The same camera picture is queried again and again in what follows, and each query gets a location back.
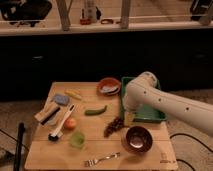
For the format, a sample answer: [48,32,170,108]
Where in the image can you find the green pepper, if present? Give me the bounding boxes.
[84,105,107,116]

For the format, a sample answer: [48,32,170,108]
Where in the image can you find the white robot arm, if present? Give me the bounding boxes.
[122,71,213,137]

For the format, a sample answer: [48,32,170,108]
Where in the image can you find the green plastic cup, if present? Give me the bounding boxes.
[69,131,85,149]

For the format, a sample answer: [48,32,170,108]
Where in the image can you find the bunch of dark grapes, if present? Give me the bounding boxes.
[104,117,124,138]

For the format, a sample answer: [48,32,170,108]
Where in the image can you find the green plastic tray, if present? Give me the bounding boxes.
[120,77,167,123]

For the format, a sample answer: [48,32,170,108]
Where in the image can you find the dark brown bowl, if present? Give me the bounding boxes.
[124,126,153,153]

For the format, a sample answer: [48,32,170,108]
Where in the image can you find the orange bowl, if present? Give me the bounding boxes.
[97,77,121,96]

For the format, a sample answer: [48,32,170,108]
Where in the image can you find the silver fork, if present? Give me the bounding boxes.
[84,152,121,167]

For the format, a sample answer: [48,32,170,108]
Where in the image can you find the red apple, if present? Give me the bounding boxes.
[64,118,77,130]

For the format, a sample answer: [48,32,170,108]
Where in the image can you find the blue sponge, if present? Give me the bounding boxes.
[52,94,69,106]

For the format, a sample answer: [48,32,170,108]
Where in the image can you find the white dish brush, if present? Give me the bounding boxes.
[48,105,75,141]

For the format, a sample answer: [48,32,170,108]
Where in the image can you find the wooden block brush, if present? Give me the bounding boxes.
[34,102,60,125]

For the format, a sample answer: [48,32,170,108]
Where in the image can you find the black pole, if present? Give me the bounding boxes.
[13,123,25,171]

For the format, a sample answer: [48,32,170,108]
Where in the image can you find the white bottle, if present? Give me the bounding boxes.
[84,0,97,23]

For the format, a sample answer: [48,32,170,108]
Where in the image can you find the black bag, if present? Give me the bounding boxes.
[0,0,52,27]

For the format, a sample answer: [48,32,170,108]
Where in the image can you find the black cable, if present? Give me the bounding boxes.
[169,132,213,171]

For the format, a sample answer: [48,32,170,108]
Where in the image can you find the wooden railing post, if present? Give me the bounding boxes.
[120,0,131,29]

